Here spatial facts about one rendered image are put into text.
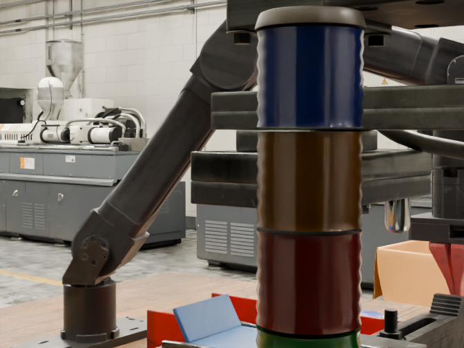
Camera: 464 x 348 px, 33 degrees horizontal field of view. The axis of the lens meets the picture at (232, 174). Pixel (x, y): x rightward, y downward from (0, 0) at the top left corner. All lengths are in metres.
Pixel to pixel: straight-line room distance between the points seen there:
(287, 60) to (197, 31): 9.17
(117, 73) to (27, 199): 2.59
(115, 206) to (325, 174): 0.66
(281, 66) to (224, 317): 0.43
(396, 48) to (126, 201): 0.35
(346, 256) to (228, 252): 6.25
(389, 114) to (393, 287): 2.52
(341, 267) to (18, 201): 8.38
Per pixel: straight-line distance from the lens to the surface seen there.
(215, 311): 0.67
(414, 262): 2.95
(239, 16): 0.56
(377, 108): 0.51
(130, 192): 0.91
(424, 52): 0.88
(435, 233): 0.89
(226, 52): 0.87
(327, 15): 0.27
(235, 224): 6.44
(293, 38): 0.27
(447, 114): 0.49
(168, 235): 7.98
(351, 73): 0.27
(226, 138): 6.50
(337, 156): 0.27
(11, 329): 1.08
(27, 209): 8.51
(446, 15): 0.54
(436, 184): 0.90
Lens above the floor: 1.15
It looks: 3 degrees down
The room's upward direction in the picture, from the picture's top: straight up
